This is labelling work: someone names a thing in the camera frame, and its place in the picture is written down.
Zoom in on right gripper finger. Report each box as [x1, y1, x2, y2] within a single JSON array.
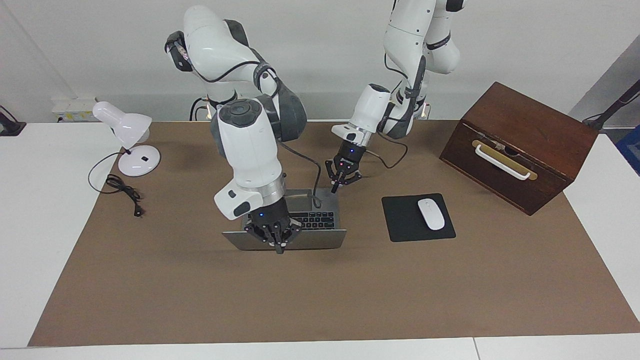
[[244, 223, 279, 253], [278, 222, 303, 254]]

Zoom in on white computer mouse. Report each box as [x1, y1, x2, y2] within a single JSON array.
[[417, 198, 446, 231]]

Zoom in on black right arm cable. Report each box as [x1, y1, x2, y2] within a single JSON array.
[[170, 37, 323, 211]]

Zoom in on brown table mat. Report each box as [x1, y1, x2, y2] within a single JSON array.
[[27, 120, 640, 347]]

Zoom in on dark brown wooden box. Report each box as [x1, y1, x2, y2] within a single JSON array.
[[439, 81, 600, 217]]

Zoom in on white wall power strip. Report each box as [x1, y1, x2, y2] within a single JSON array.
[[51, 97, 97, 124]]

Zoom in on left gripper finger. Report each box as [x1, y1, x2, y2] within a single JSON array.
[[336, 170, 363, 191], [325, 160, 341, 194]]

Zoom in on black camera clamp mount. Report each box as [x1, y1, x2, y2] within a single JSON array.
[[0, 105, 27, 137], [582, 80, 640, 132]]

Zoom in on white desk lamp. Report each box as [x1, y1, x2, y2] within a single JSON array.
[[92, 101, 162, 177]]

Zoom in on white box handle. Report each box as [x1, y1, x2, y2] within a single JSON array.
[[474, 144, 532, 181]]

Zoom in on black lamp power cable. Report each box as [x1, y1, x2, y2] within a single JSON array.
[[88, 151, 146, 218]]

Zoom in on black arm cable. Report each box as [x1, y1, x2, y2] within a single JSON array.
[[170, 37, 323, 211], [367, 50, 431, 170]]

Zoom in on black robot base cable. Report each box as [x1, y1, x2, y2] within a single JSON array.
[[189, 96, 211, 122]]

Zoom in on black mouse pad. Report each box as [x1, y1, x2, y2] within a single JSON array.
[[381, 193, 457, 243]]

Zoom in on silver grey laptop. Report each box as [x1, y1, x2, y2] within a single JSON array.
[[221, 188, 348, 252]]

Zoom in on brass handle plate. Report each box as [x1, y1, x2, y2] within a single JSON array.
[[471, 139, 539, 181]]

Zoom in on blue object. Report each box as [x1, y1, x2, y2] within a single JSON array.
[[616, 124, 640, 177]]

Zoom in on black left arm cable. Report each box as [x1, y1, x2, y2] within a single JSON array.
[[367, 50, 431, 170]]

